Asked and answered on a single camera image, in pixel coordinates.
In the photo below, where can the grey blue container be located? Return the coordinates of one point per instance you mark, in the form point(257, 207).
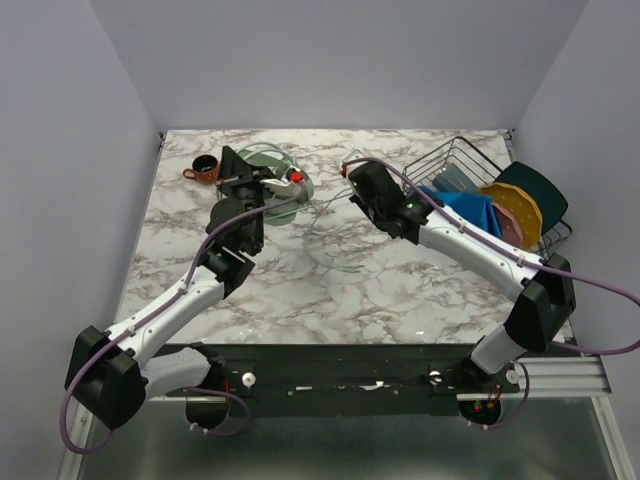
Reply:
point(451, 179)

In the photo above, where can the dark green plate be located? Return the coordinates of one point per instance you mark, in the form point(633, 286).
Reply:
point(549, 199)

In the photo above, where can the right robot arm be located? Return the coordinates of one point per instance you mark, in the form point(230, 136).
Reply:
point(540, 290)

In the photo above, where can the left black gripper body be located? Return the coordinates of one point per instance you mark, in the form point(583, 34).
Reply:
point(246, 189)

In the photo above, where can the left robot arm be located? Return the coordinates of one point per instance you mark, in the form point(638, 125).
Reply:
point(113, 372)

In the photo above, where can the pink dotted plate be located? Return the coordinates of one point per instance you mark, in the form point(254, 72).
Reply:
point(511, 231)

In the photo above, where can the yellow dotted plate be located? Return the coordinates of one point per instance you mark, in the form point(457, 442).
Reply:
point(521, 205)

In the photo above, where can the orange black mug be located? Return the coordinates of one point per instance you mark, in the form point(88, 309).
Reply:
point(204, 170)

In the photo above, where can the blue cloth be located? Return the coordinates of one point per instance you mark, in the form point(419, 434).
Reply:
point(475, 208)

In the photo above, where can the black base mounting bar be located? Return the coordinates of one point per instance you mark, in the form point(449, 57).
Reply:
point(285, 381)

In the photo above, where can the black wire dish rack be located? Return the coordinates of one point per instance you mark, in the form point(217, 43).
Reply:
point(482, 170)

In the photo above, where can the mint green headphones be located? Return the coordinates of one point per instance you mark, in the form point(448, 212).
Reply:
point(278, 163)

